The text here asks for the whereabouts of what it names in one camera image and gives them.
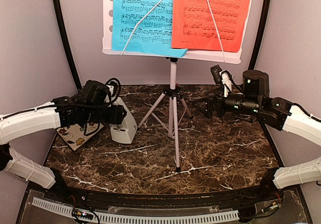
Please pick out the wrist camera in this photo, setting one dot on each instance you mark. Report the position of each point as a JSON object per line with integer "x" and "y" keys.
{"x": 222, "y": 78}
{"x": 114, "y": 89}

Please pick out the red sheet music page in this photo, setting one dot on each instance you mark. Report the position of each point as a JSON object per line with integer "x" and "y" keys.
{"x": 213, "y": 25}

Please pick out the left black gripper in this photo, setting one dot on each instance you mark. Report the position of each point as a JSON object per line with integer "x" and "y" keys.
{"x": 117, "y": 117}

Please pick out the white metronome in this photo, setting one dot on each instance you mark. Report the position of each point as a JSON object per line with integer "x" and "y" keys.
{"x": 124, "y": 133}

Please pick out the black front rail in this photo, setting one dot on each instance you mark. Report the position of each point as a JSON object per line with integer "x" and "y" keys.
{"x": 107, "y": 187}

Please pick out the right black frame post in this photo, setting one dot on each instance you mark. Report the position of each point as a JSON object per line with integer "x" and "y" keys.
{"x": 260, "y": 34}

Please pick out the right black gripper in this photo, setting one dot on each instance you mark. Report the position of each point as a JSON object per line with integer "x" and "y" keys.
{"x": 211, "y": 106}

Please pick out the blue sheet music page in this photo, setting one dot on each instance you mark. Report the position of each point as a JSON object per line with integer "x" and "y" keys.
{"x": 144, "y": 26}

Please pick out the black frame post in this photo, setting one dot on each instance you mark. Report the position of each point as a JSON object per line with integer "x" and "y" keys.
{"x": 66, "y": 44}
{"x": 260, "y": 34}

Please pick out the floral square plate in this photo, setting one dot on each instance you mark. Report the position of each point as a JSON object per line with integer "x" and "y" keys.
{"x": 75, "y": 136}

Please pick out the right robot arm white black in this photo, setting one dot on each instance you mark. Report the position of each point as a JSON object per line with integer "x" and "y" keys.
{"x": 253, "y": 100}

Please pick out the left black frame post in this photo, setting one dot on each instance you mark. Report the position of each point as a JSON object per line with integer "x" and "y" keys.
{"x": 66, "y": 44}

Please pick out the white music stand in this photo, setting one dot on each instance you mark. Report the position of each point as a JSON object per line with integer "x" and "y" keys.
{"x": 173, "y": 91}

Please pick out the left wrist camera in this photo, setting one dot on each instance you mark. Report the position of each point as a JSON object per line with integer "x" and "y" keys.
{"x": 114, "y": 89}

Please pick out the grey cable duct strip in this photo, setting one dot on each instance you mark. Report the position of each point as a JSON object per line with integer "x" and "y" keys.
{"x": 132, "y": 216}

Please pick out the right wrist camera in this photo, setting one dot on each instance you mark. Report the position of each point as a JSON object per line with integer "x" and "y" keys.
{"x": 222, "y": 78}

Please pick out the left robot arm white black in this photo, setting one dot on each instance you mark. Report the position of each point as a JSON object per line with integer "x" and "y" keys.
{"x": 93, "y": 103}

